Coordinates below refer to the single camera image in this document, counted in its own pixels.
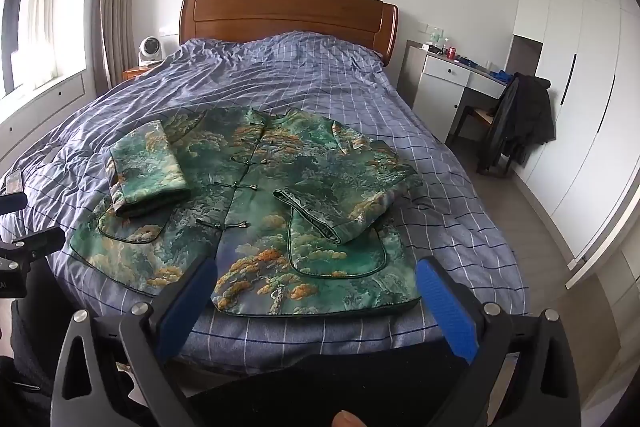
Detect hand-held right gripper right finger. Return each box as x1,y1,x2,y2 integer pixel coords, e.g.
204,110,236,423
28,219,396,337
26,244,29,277
416,255,583,427

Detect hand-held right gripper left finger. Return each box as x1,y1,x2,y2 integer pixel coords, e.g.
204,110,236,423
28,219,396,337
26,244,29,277
52,254,218,427

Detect green floral patterned blanket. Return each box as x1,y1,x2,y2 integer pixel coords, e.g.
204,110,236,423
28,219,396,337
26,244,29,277
69,107,425,319

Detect white low window cabinet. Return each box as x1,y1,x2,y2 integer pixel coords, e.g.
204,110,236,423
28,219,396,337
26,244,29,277
0,72,97,168

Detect wooden chair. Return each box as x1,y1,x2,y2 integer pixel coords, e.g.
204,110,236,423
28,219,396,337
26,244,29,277
452,104,516,175

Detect black chair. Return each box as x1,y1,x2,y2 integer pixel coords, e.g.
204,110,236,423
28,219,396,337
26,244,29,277
482,72,557,168

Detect white desk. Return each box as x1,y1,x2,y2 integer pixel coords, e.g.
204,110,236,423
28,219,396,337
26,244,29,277
400,39,513,145

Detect wooden nightstand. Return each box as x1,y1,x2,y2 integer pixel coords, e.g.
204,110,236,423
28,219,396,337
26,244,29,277
122,64,157,82

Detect white wardrobe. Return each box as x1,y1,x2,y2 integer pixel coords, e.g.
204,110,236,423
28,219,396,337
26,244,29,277
505,0,640,263

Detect bed with blue checked duvet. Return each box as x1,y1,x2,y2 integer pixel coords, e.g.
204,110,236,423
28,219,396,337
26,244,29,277
0,31,531,378

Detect window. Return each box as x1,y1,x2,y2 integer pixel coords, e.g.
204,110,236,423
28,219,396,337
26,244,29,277
0,0,101,102

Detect small white fan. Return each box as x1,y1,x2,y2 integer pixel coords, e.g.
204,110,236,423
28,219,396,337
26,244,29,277
136,36,160,66

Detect white sheer curtain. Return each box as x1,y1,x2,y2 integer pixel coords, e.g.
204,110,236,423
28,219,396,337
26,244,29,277
20,0,63,92

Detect wooden headboard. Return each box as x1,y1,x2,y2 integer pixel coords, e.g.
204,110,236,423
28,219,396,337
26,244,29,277
179,0,399,68

